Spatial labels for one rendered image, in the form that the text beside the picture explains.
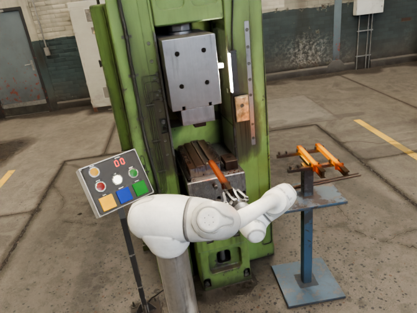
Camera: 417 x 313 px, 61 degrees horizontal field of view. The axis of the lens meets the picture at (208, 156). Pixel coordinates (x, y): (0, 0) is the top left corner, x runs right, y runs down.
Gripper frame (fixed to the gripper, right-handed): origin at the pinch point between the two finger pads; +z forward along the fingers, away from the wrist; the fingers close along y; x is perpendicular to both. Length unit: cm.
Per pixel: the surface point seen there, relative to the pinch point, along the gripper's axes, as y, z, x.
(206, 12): 12, 59, 82
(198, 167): -6.9, 43.9, -6.8
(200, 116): -2, 44, 26
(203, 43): 5, 45, 67
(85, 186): -71, 23, 6
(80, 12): -98, 589, 77
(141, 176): -42, 32, 1
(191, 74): -4, 45, 51
